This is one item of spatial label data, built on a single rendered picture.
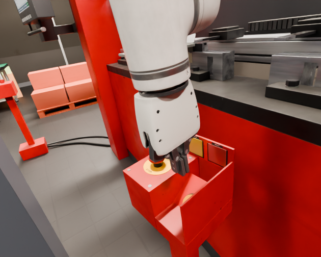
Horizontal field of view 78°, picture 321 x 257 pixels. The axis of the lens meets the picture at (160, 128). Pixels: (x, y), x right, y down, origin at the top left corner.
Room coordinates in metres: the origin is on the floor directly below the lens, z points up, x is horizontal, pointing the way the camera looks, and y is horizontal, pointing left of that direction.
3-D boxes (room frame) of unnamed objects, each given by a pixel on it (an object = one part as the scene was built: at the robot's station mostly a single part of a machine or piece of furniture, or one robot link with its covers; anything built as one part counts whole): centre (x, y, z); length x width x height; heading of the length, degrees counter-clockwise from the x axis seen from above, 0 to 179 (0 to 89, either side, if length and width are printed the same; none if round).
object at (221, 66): (0.88, -0.18, 0.92); 0.39 x 0.06 x 0.10; 26
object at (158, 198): (0.36, -0.02, 0.75); 0.20 x 0.16 x 0.18; 37
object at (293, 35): (0.64, -0.49, 1.01); 0.26 x 0.12 x 0.05; 116
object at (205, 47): (0.91, -0.17, 0.99); 0.20 x 0.03 x 0.03; 26
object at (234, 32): (1.00, -0.31, 1.01); 0.26 x 0.12 x 0.05; 116
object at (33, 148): (1.99, 1.44, 0.42); 0.25 x 0.20 x 0.83; 116
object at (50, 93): (3.68, 1.61, 0.34); 1.12 x 0.80 x 0.67; 118
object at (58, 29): (1.98, 0.66, 1.18); 0.40 x 0.24 x 0.07; 26
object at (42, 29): (1.82, 0.87, 1.20); 0.45 x 0.03 x 0.08; 40
